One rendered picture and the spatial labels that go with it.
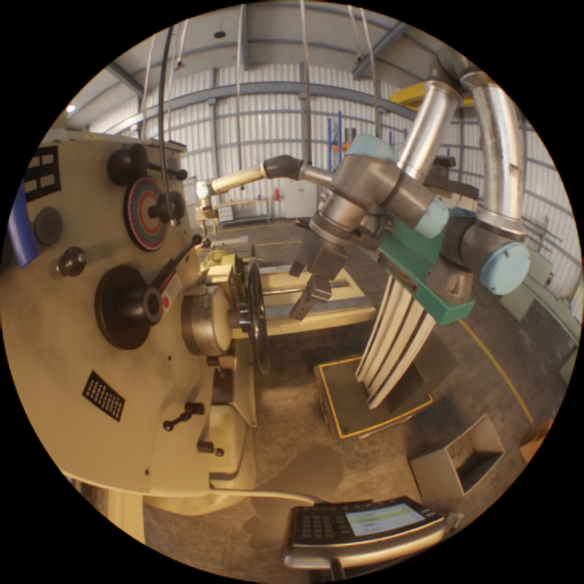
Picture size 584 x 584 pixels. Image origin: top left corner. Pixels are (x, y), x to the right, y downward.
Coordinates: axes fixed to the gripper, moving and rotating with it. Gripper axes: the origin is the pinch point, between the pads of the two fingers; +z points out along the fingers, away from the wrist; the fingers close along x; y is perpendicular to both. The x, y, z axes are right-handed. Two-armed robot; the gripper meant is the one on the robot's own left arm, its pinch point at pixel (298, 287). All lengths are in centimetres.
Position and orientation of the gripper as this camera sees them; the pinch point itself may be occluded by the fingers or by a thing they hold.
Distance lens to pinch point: 40.0
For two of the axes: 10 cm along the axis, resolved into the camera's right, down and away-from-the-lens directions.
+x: 0.3, 6.7, -7.4
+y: -9.2, -2.7, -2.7
